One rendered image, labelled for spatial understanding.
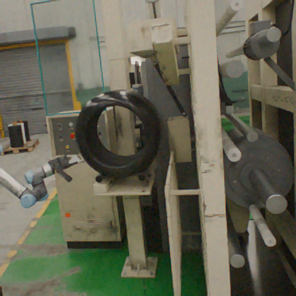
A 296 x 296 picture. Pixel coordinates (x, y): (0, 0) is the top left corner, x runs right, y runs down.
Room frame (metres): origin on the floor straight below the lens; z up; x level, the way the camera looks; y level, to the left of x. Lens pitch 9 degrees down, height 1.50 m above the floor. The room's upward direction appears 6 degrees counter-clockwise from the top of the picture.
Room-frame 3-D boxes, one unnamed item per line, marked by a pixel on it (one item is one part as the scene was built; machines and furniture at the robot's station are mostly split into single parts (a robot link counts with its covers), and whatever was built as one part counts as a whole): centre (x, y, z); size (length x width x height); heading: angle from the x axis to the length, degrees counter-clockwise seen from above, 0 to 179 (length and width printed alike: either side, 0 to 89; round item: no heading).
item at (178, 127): (2.23, -0.39, 1.05); 0.20 x 0.15 x 0.30; 168
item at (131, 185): (2.09, 0.03, 0.80); 0.37 x 0.36 x 0.02; 78
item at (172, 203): (1.80, -0.25, 0.65); 0.90 x 0.02 x 0.70; 168
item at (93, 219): (2.90, 0.38, 0.63); 0.56 x 0.41 x 1.27; 78
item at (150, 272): (2.35, 0.00, 0.02); 0.27 x 0.27 x 0.04; 78
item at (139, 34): (1.91, -0.23, 1.71); 0.61 x 0.25 x 0.15; 168
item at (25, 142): (8.41, 2.86, 0.38); 1.20 x 0.80 x 0.76; 6
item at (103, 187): (2.12, 0.17, 0.84); 0.36 x 0.09 x 0.06; 168
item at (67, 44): (2.74, 0.41, 1.75); 0.55 x 0.02 x 0.95; 78
